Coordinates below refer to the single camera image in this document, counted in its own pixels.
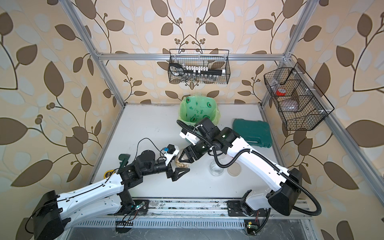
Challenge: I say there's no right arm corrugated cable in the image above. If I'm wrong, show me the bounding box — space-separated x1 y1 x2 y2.
176 119 322 235

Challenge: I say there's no back wire basket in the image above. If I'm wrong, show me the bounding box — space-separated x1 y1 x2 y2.
168 48 231 85

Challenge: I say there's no beige jar lid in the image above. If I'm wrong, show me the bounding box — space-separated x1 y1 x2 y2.
227 163 242 177

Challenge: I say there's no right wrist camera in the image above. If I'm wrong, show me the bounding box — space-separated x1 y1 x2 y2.
180 129 200 145

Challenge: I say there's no yellow-green bin liner bag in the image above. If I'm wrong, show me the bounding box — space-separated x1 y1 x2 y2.
179 96 218 126

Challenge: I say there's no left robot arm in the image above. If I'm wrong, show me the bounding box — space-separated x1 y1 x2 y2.
24 150 189 240

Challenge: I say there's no wire basket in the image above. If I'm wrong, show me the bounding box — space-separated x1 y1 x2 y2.
264 63 335 131
168 48 231 85

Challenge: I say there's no right wire basket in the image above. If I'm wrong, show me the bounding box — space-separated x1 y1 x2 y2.
264 63 335 131

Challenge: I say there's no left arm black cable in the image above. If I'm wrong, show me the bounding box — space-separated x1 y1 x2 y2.
23 137 164 235

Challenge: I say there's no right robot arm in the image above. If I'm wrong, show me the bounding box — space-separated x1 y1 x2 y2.
177 118 301 216

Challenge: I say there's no yellow tape measure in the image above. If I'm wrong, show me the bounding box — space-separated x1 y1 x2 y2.
104 170 115 179

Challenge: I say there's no red object in basket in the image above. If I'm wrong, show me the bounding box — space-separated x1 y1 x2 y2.
276 88 287 97

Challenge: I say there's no green plastic trash bin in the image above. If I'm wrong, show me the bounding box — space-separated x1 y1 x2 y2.
207 106 221 125

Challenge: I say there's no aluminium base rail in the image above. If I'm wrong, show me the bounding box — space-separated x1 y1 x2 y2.
134 198 256 220

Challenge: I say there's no green plastic tool case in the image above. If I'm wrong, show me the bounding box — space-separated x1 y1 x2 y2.
233 119 273 148

